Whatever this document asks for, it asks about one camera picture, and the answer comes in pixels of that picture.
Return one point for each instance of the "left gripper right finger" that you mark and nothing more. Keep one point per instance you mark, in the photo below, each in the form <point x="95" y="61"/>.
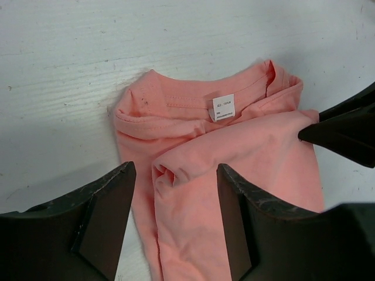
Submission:
<point x="268" y="238"/>

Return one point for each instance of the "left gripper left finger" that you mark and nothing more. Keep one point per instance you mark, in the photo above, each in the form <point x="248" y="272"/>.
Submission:
<point x="77" y="236"/>

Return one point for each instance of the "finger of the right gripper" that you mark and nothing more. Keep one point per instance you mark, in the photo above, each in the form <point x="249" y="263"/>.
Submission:
<point x="347" y="128"/>

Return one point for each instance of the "salmon pink t shirt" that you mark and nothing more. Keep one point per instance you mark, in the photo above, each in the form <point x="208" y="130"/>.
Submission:
<point x="177" y="132"/>

